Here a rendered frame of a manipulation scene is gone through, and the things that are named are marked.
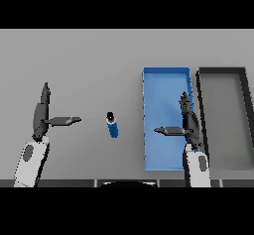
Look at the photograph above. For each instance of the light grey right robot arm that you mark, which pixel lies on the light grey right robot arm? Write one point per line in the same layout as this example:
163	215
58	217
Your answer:
197	167

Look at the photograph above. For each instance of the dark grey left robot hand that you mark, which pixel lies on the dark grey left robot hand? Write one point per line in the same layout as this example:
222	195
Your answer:
40	116

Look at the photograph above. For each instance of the blue bin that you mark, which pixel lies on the blue bin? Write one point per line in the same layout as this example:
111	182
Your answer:
167	118

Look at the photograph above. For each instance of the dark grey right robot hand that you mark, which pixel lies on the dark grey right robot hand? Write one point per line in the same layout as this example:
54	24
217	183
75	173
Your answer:
191	126

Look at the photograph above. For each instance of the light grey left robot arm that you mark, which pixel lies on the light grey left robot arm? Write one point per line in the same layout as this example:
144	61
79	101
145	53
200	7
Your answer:
30	163

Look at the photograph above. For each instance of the dark grey bin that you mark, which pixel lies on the dark grey bin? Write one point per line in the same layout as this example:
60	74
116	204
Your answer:
226	118

